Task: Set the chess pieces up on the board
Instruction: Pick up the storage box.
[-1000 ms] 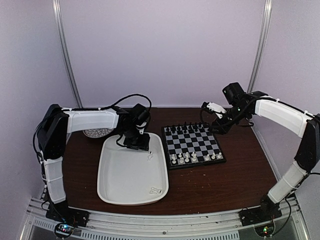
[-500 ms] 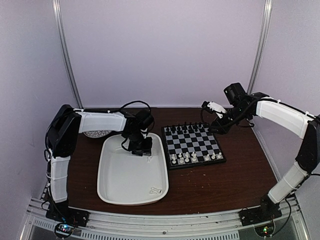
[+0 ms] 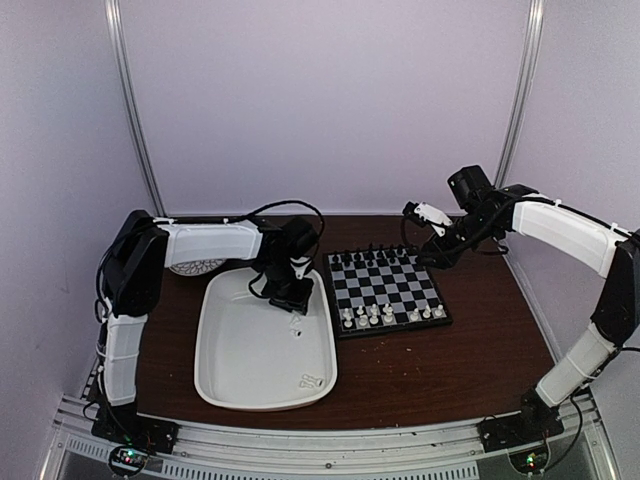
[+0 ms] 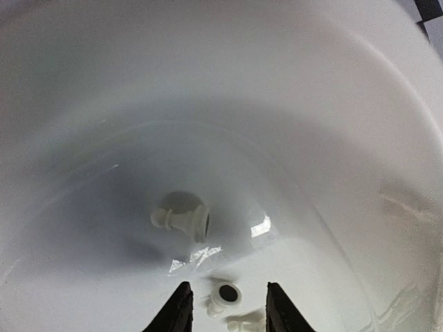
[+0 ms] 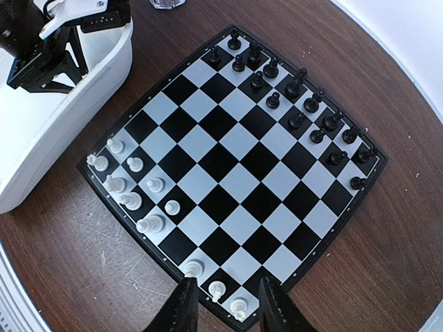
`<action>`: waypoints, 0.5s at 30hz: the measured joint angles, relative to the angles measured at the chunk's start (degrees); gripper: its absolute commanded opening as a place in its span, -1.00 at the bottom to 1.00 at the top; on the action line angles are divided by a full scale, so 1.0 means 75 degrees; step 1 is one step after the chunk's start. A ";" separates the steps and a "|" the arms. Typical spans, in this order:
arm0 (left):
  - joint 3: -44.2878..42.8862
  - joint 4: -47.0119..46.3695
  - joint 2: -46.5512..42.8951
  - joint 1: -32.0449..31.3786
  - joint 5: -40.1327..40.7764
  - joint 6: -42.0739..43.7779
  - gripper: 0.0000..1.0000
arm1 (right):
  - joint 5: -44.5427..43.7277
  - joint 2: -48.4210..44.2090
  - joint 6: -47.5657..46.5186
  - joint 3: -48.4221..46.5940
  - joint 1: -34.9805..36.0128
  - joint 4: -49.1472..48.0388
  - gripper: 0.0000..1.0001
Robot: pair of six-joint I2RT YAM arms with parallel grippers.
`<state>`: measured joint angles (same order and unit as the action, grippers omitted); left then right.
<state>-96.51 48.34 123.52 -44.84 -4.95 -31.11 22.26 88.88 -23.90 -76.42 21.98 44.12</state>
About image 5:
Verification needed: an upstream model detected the white chess queen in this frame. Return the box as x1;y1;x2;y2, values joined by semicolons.
136;214;165;234

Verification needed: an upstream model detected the clear drinking glass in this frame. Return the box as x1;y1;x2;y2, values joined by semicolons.
150;0;186;10

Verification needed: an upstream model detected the white chess piece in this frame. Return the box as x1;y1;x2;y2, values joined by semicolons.
103;175;127;194
87;154;109;172

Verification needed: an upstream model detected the white chess rook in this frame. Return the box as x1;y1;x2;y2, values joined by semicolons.
230;297;248;322

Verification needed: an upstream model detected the black and white chessboard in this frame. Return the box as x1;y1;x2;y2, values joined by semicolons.
78;26;388;331

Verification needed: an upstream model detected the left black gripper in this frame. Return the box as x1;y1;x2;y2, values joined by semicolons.
6;26;89;94

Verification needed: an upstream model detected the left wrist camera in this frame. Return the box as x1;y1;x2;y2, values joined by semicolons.
39;0;131;39

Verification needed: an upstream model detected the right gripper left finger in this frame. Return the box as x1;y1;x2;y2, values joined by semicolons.
145;277;199;332

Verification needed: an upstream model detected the white chess pawn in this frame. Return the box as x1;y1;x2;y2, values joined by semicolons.
208;281;226;303
126;157;144;173
107;138;125;155
146;177;165;193
164;200;181;216

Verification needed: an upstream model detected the white chess bishop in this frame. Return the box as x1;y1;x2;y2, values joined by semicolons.
118;192;143;211

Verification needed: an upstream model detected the white chess knight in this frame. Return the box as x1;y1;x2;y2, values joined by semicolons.
184;259;204;278

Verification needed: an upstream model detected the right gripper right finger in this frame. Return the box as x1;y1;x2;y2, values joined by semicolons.
259;277;317;332

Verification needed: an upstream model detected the front aluminium rail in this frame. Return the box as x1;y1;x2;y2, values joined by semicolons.
1;245;51;331

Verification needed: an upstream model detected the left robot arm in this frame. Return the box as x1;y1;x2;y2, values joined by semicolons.
1;1;89;94

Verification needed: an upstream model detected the black chess pieces row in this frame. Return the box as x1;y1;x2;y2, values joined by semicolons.
200;29;380;199

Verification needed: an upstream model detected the white rectangular tray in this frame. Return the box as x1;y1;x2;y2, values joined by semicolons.
1;23;134;213

